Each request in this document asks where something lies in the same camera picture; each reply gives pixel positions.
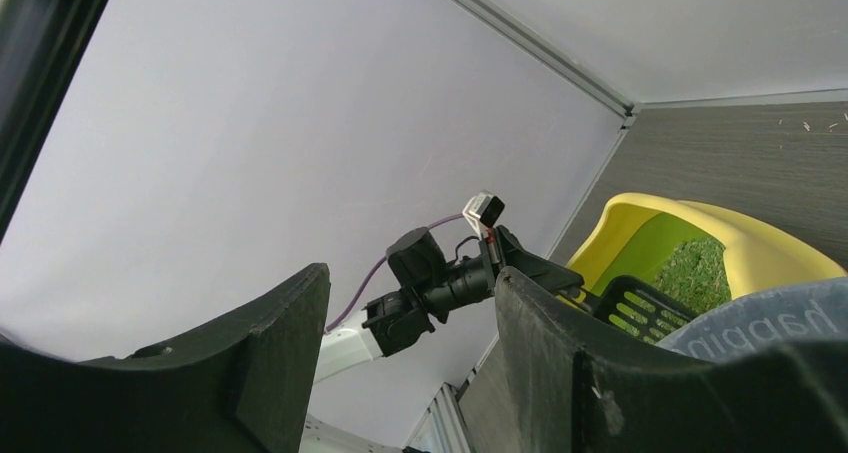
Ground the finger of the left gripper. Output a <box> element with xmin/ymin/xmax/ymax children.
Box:
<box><xmin>496</xmin><ymin>226</ymin><xmax>584</xmax><ymax>293</ymax></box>

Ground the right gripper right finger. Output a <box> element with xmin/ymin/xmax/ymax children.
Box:
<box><xmin>494</xmin><ymin>268</ymin><xmax>847</xmax><ymax>452</ymax></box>

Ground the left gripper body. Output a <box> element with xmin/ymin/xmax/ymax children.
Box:
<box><xmin>423</xmin><ymin>227</ymin><xmax>504</xmax><ymax>315</ymax></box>

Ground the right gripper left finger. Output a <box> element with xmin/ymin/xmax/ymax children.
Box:
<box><xmin>1</xmin><ymin>263</ymin><xmax>330</xmax><ymax>452</ymax></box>

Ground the black litter scoop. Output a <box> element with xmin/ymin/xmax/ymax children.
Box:
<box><xmin>558</xmin><ymin>275</ymin><xmax>697</xmax><ymax>344</ymax></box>

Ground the yellow litter box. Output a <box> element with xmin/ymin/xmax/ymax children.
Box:
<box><xmin>567</xmin><ymin>192</ymin><xmax>847</xmax><ymax>298</ymax></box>

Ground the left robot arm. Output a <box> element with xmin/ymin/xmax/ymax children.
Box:
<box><xmin>313</xmin><ymin>226</ymin><xmax>584</xmax><ymax>384</ymax></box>

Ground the green cat litter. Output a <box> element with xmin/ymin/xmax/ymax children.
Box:
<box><xmin>652</xmin><ymin>238</ymin><xmax>732</xmax><ymax>314</ymax></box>

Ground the blue bag lined bin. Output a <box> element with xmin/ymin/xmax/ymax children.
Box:
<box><xmin>657</xmin><ymin>277</ymin><xmax>847</xmax><ymax>363</ymax></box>

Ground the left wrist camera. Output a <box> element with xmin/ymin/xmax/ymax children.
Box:
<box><xmin>462</xmin><ymin>191</ymin><xmax>505</xmax><ymax>239</ymax></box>

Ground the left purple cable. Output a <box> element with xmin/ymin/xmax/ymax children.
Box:
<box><xmin>324</xmin><ymin>212</ymin><xmax>466</xmax><ymax>335</ymax></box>

